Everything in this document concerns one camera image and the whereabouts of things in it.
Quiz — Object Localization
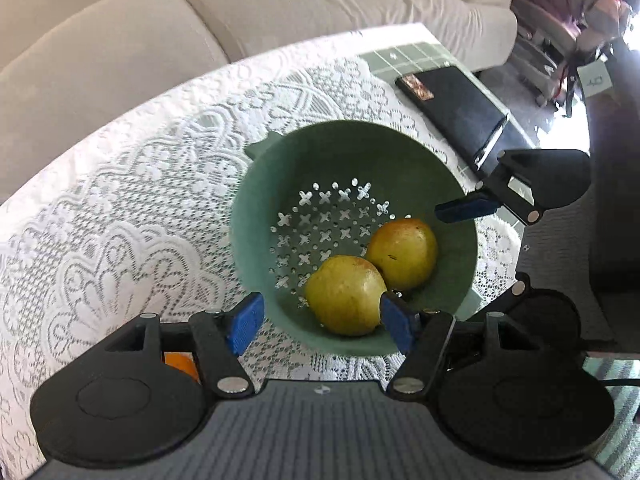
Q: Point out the orange tangerine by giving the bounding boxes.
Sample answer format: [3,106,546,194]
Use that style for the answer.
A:
[164,352,201,386]

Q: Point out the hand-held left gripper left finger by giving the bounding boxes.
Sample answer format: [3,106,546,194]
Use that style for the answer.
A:
[102,291,266,401]

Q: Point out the yellow-green pear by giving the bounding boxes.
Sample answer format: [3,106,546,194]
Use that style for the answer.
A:
[305,255,388,337]
[366,218,439,291]

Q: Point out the silver pen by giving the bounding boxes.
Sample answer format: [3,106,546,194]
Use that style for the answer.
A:
[472,115,510,171]

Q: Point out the white lace tablecloth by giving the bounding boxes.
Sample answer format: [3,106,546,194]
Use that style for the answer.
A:
[0,55,523,478]

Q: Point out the green plastic colander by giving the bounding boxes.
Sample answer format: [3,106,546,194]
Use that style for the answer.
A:
[230,120,478,356]

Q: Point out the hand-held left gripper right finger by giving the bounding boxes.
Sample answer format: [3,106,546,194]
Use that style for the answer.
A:
[379,291,551,403]

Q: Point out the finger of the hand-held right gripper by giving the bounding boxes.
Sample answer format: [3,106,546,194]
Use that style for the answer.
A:
[465,271,581,346]
[434,149,592,226]

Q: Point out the beige fabric sofa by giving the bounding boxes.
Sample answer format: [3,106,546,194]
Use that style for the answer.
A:
[0,0,518,206]

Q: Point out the pink and grey stroller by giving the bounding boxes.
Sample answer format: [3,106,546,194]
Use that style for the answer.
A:
[510,0,631,116]

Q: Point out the white paper note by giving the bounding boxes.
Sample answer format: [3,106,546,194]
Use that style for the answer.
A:
[579,62,609,99]

